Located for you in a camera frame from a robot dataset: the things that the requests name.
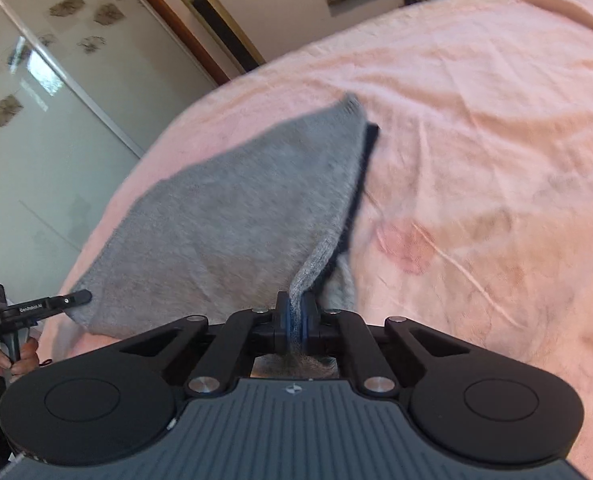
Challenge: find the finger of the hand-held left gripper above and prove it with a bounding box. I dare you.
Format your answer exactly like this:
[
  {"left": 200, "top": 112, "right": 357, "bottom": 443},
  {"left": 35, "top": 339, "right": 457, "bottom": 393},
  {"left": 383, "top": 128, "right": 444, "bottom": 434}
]
[{"left": 0, "top": 289, "right": 93, "bottom": 322}]

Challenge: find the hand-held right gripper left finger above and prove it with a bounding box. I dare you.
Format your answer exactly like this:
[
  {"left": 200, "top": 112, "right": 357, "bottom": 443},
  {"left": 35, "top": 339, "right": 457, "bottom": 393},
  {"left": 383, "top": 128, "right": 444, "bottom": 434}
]
[{"left": 119, "top": 291, "right": 303, "bottom": 399}]

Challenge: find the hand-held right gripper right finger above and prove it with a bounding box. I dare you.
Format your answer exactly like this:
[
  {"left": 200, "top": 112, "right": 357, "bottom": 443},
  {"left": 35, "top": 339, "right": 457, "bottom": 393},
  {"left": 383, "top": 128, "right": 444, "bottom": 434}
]
[{"left": 301, "top": 292, "right": 470, "bottom": 399}]

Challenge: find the grey sweater with navy sleeves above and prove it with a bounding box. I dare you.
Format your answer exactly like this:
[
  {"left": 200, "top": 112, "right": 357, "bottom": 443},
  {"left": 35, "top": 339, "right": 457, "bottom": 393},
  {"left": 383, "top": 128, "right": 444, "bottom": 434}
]
[{"left": 58, "top": 92, "right": 380, "bottom": 382}]

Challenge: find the person's left hand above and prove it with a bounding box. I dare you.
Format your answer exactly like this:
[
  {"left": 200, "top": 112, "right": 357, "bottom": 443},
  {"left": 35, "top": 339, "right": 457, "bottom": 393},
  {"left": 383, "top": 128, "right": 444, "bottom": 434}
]
[{"left": 0, "top": 336, "right": 41, "bottom": 379}]

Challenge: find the glass wardrobe door with flowers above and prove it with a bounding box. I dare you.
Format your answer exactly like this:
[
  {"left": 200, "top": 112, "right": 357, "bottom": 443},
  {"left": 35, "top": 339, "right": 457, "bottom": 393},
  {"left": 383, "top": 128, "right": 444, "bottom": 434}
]
[{"left": 0, "top": 0, "right": 218, "bottom": 311}]

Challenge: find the pink bed sheet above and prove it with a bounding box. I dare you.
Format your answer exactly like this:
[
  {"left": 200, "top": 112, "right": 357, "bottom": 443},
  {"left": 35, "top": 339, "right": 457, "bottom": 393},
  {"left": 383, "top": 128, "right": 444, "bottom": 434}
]
[{"left": 40, "top": 0, "right": 593, "bottom": 476}]

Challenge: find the gold tower heater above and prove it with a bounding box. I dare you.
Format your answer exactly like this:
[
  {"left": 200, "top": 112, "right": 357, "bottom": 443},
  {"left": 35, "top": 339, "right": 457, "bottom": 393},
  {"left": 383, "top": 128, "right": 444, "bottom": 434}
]
[{"left": 167, "top": 0, "right": 267, "bottom": 75}]

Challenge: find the brown wooden door frame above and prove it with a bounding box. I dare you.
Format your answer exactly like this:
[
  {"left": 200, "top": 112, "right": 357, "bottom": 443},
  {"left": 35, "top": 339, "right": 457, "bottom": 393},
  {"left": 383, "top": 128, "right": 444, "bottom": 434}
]
[{"left": 110, "top": 0, "right": 231, "bottom": 87}]

